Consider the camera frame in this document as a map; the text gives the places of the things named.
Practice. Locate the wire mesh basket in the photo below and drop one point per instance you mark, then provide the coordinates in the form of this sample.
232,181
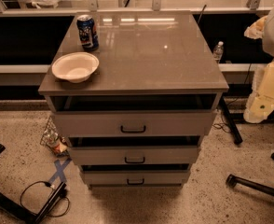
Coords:
53,141

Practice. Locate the blue soda can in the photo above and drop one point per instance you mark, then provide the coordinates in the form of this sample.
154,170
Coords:
87,32

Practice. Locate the grey bottom drawer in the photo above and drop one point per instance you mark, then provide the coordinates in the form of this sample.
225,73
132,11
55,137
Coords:
143,178

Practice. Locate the blue tape cross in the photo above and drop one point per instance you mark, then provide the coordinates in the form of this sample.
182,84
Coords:
59,173

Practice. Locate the black table leg right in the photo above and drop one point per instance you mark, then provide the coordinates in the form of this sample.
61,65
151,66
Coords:
230,122

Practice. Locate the black stand leg left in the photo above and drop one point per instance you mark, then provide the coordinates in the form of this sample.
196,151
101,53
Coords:
39,200

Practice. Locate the grey drawer cabinet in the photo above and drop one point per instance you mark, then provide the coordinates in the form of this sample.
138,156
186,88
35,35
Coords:
149,62

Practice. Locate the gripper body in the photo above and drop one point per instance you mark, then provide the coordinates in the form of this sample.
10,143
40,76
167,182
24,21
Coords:
262,100

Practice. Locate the grey middle drawer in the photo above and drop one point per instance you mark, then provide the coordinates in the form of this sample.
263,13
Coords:
133,155

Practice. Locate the grey top drawer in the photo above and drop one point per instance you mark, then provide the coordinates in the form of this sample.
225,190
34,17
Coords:
126,124

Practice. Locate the white paper bowl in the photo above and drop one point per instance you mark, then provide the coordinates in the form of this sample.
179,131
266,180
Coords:
75,67

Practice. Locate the grey drawer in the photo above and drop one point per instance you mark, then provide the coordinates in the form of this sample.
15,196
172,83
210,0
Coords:
143,178
133,155
126,124

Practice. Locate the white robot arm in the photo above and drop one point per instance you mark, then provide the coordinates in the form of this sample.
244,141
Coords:
260,103

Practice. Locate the clear plastic water bottle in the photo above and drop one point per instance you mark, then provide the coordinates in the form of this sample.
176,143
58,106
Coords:
218,51

